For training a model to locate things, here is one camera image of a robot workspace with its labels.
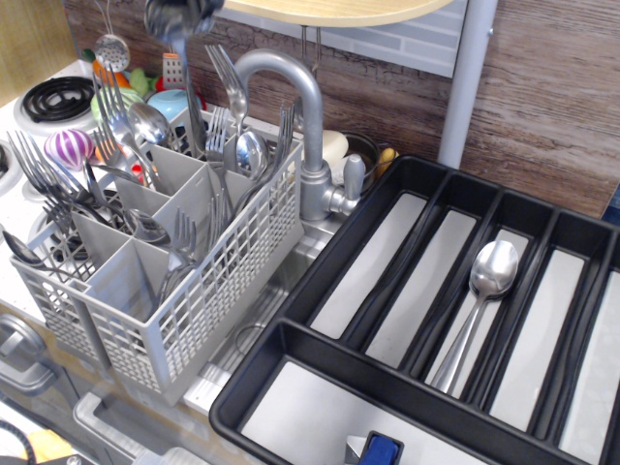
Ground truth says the blue toy bowl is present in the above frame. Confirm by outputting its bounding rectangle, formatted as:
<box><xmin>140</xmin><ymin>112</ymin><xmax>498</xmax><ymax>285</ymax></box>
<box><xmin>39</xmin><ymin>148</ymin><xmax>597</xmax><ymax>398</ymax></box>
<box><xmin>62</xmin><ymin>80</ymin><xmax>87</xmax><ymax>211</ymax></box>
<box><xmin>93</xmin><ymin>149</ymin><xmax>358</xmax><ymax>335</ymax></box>
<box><xmin>146</xmin><ymin>89</ymin><xmax>189</xmax><ymax>122</ymax></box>

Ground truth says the small metal pot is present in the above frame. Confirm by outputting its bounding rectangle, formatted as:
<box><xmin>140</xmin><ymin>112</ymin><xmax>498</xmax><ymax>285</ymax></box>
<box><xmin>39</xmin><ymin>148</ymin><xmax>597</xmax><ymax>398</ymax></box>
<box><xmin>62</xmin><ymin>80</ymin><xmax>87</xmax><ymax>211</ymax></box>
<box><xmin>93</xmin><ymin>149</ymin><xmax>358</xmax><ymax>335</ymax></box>
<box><xmin>344</xmin><ymin>131</ymin><xmax>381</xmax><ymax>194</ymax></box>

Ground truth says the black stove burner coil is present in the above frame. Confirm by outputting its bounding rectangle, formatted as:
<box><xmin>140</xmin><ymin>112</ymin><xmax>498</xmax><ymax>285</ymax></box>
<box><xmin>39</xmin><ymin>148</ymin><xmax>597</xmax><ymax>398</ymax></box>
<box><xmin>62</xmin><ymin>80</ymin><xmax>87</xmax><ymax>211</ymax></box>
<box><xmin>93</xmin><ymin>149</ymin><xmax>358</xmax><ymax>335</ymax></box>
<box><xmin>21</xmin><ymin>77</ymin><xmax>94</xmax><ymax>123</ymax></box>

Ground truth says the steel fork front middle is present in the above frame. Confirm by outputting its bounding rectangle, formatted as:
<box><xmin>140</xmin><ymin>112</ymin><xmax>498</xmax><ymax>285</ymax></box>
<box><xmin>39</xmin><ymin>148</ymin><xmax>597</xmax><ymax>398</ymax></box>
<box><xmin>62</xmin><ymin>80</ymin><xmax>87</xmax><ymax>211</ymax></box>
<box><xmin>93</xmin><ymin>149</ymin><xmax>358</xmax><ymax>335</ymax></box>
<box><xmin>156</xmin><ymin>208</ymin><xmax>197</xmax><ymax>308</ymax></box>

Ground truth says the small hanging grater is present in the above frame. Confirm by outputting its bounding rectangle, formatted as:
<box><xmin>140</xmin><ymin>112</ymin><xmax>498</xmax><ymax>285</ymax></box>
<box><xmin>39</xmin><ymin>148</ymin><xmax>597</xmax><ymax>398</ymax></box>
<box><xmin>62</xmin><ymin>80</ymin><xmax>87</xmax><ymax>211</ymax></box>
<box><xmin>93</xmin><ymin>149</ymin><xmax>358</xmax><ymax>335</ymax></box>
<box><xmin>162</xmin><ymin>52</ymin><xmax>185</xmax><ymax>90</ymax></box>

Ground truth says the steel spoon front left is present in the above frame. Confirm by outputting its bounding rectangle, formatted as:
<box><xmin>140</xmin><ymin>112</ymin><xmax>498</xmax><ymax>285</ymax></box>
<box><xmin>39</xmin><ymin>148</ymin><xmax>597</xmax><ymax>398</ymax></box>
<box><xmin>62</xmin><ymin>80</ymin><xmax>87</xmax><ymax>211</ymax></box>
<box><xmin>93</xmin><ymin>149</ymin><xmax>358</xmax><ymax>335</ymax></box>
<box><xmin>2</xmin><ymin>231</ymin><xmax>83</xmax><ymax>282</ymax></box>

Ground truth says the grey plastic cutlery basket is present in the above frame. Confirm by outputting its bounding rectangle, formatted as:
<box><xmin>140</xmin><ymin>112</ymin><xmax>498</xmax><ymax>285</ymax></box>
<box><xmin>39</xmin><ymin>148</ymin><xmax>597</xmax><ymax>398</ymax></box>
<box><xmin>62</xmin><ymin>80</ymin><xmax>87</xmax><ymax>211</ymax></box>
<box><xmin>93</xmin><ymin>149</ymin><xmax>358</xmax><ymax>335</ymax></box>
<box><xmin>13</xmin><ymin>139</ymin><xmax>303</xmax><ymax>404</ymax></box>

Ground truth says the light wooden round shelf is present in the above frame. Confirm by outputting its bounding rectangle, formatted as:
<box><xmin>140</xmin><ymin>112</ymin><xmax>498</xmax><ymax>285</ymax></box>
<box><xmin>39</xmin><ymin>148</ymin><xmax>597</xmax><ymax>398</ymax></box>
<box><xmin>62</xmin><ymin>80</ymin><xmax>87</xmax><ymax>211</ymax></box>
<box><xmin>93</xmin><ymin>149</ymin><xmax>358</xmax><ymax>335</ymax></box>
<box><xmin>224</xmin><ymin>0</ymin><xmax>450</xmax><ymax>27</ymax></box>

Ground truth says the steel spoon in tray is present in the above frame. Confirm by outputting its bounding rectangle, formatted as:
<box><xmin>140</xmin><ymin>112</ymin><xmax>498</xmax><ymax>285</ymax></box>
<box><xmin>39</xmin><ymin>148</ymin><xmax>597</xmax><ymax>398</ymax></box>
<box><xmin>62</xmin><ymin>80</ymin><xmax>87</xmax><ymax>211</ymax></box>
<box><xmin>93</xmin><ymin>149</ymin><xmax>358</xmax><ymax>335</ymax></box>
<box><xmin>431</xmin><ymin>240</ymin><xmax>519</xmax><ymax>394</ymax></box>

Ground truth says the hanging silver strainer ladle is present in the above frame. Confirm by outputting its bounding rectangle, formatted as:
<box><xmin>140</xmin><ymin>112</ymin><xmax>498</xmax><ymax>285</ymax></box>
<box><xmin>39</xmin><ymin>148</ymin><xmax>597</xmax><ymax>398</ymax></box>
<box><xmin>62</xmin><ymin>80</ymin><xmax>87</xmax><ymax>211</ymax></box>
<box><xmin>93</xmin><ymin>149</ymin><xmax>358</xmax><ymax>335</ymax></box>
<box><xmin>94</xmin><ymin>1</ymin><xmax>131</xmax><ymax>73</ymax></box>

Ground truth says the steel spoon in basket back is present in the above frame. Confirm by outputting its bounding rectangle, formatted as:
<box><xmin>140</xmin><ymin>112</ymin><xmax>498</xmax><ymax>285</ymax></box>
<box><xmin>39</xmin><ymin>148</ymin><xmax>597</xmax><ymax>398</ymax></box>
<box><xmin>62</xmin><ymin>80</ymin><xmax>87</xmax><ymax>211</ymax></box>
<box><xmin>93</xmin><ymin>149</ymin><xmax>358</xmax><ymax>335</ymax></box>
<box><xmin>235</xmin><ymin>131</ymin><xmax>268</xmax><ymax>180</ymax></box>

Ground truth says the black cutlery tray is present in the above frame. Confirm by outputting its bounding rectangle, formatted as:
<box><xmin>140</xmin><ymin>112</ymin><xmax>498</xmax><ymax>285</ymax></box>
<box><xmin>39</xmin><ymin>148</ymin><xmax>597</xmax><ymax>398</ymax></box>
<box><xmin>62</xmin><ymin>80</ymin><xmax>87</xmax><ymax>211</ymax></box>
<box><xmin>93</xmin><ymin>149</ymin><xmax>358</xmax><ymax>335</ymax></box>
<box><xmin>209</xmin><ymin>155</ymin><xmax>619</xmax><ymax>464</ymax></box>

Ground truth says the blue and silver object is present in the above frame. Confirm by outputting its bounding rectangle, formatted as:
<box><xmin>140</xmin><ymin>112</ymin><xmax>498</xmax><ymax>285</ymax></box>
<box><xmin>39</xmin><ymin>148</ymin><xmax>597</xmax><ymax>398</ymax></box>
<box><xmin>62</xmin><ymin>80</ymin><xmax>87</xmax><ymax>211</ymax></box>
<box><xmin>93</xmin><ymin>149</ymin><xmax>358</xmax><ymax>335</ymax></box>
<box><xmin>344</xmin><ymin>431</ymin><xmax>404</xmax><ymax>465</ymax></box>

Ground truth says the white metal post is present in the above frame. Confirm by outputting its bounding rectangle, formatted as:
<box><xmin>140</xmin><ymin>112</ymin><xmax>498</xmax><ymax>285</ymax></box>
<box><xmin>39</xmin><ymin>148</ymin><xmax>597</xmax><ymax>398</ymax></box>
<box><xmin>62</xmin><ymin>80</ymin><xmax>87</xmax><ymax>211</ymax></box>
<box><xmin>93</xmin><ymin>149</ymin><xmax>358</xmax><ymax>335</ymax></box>
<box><xmin>437</xmin><ymin>0</ymin><xmax>498</xmax><ymax>169</ymax></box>

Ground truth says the purple striped toy egg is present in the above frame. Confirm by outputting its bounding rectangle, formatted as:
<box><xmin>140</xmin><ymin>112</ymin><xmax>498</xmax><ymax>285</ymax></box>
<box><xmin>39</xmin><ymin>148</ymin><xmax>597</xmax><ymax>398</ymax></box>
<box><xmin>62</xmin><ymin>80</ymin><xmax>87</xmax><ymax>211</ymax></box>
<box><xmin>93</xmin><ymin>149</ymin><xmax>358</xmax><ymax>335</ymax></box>
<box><xmin>44</xmin><ymin>129</ymin><xmax>95</xmax><ymax>171</ymax></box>

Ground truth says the silver sink faucet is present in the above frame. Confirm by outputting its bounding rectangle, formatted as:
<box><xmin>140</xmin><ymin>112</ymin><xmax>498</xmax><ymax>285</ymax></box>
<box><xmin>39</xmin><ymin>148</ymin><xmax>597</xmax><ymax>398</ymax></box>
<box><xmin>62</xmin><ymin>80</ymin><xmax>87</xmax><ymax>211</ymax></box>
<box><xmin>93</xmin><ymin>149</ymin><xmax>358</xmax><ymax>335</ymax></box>
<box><xmin>235</xmin><ymin>48</ymin><xmax>365</xmax><ymax>221</ymax></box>

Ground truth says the steel spoon left back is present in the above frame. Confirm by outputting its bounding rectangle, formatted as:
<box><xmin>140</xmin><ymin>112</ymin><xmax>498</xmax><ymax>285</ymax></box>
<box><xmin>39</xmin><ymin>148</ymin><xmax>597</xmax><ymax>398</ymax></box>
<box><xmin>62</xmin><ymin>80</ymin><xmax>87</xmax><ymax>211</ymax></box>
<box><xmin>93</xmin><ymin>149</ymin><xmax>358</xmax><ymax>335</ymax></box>
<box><xmin>127</xmin><ymin>102</ymin><xmax>171</xmax><ymax>147</ymax></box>

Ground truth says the steel spoon middle compartment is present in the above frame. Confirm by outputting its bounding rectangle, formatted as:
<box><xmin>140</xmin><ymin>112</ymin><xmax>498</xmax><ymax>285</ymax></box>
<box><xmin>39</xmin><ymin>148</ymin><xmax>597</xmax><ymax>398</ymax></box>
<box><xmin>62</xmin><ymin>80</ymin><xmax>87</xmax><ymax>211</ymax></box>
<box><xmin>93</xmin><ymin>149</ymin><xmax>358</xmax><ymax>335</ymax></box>
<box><xmin>123</xmin><ymin>208</ymin><xmax>171</xmax><ymax>246</ymax></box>

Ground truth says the large steel fork left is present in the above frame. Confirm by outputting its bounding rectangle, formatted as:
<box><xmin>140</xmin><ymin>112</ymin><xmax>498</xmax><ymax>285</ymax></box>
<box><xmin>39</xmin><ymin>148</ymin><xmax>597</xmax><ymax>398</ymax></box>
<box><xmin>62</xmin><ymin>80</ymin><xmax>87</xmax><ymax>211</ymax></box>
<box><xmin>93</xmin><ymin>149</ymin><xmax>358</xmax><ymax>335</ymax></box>
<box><xmin>93</xmin><ymin>68</ymin><xmax>163</xmax><ymax>192</ymax></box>

